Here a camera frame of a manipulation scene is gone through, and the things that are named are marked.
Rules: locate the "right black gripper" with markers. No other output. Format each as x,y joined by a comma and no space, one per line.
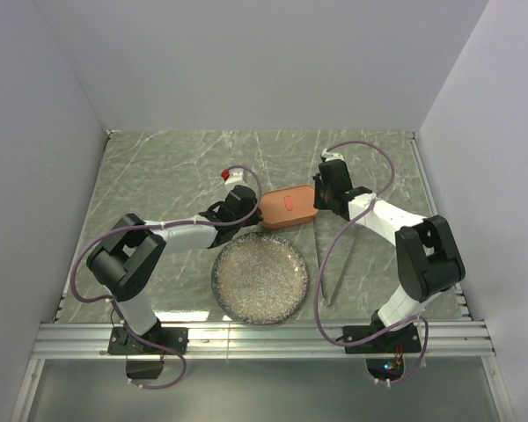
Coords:
318,204

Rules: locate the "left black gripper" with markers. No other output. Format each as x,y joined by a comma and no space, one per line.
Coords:
256,217

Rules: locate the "orange lunch box base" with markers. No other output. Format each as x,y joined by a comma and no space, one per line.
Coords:
281,218

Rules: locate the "orange lunch box lid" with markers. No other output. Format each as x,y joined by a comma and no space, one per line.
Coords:
291,197

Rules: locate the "metal tongs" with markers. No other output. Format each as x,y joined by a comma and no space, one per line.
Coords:
325,227

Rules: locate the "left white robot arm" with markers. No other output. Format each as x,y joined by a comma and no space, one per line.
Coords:
124,262

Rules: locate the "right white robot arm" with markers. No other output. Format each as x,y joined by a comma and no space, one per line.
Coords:
427,256

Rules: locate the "speckled round plate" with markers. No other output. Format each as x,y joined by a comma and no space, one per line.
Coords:
259,278

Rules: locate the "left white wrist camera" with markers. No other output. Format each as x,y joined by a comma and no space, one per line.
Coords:
234,176

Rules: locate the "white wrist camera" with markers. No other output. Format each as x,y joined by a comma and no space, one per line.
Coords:
234,176
327,155

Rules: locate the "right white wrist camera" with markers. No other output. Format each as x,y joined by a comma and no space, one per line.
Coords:
327,155

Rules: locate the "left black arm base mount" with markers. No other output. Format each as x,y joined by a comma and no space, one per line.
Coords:
121,342

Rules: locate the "aluminium front rail frame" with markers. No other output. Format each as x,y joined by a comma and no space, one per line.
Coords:
229,341

